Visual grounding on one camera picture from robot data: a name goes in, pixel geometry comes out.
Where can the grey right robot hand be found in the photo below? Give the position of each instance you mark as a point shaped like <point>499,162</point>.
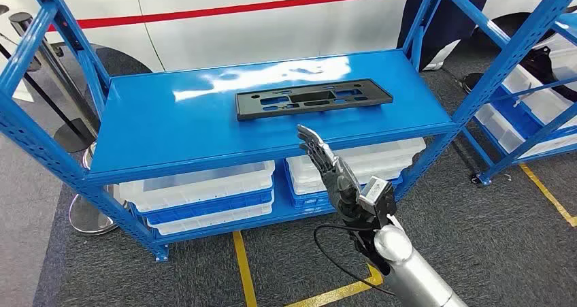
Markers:
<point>336,178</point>

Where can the black plastic frame part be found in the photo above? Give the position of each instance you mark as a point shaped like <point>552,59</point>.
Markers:
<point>270,111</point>

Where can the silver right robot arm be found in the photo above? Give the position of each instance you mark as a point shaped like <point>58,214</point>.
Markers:
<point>414,278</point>

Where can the blue metal shelf rack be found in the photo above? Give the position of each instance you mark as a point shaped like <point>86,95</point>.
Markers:
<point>180,129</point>
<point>568,30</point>

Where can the white plastic bin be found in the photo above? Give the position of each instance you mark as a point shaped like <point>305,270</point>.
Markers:
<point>545,102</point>
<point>203,183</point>
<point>203,226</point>
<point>500,133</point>
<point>387,169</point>
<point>383,149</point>

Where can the yellow floor tape square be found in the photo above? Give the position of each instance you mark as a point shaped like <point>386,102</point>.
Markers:
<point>243,269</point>
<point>547,196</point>

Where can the white car with red stripe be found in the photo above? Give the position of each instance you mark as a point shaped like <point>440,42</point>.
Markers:
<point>270,34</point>

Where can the person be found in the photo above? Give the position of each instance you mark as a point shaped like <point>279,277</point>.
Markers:
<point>450,12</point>

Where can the spare black plastic parts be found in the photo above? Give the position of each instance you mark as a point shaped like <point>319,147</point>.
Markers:
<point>538,63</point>

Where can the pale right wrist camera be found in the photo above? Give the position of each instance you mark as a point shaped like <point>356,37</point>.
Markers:
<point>374,192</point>

